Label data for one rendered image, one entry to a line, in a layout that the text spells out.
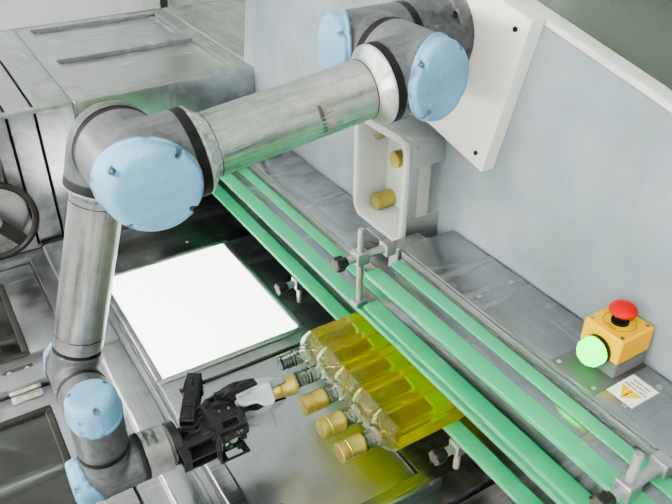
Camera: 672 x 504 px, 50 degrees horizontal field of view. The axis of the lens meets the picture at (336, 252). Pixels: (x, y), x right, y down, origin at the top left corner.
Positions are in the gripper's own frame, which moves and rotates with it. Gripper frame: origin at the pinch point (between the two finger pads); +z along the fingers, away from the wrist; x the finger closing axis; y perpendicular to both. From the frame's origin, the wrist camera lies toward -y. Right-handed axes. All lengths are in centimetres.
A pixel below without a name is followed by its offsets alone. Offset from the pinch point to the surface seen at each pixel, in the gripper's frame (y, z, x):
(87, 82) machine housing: -107, 1, 21
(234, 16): -140, 60, 22
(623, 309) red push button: 35, 38, 25
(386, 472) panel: 16.0, 12.6, -12.9
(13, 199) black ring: -92, -25, 0
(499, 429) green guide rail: 30.6, 22.0, 6.1
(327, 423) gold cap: 12.2, 2.9, 1.1
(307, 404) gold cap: 6.8, 2.3, 1.0
